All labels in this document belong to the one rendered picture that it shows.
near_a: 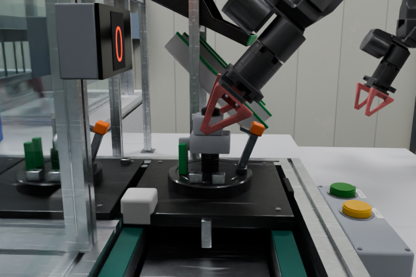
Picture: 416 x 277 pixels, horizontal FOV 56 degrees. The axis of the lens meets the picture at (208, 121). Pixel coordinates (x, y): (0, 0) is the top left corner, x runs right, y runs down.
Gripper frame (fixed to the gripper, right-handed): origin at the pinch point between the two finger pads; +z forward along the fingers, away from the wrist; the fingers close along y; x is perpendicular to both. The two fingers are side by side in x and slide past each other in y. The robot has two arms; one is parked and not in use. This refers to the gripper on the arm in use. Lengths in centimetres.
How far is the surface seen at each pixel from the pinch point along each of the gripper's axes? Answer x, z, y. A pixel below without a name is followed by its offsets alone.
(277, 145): 29, 4, -60
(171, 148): 4, 26, -56
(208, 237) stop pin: 9.1, 9.5, 13.3
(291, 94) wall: 83, -9, -322
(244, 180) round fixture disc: 9.9, 2.6, 4.1
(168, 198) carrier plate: 2.5, 11.6, 6.8
